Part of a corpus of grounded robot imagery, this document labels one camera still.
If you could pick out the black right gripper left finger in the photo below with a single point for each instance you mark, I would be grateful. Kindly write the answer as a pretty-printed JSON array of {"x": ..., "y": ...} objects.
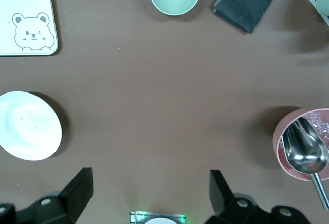
[{"x": 64, "y": 203}]

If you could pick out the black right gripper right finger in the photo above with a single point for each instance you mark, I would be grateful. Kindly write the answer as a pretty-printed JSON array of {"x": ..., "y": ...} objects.
[{"x": 226, "y": 206}]

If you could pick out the white round plate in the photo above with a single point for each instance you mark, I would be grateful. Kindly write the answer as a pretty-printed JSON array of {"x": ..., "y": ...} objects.
[{"x": 28, "y": 126}]

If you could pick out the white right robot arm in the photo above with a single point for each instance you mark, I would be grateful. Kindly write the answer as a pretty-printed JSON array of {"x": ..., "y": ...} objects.
[{"x": 159, "y": 221}]

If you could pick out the pink round tub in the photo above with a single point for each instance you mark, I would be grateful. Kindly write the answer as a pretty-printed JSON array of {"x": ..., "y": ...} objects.
[{"x": 278, "y": 141}]

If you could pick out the steel cup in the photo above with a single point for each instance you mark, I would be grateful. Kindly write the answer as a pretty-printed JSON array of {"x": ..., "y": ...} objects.
[{"x": 306, "y": 154}]

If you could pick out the clear plastic ice pieces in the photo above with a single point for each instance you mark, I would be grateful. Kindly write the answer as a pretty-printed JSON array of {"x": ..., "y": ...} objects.
[{"x": 318, "y": 123}]

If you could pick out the dark grey folded cloth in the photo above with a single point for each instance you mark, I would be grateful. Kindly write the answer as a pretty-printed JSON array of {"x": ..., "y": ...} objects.
[{"x": 246, "y": 3}]

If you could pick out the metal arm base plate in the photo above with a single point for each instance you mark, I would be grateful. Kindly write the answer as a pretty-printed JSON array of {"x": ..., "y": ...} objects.
[{"x": 136, "y": 217}]

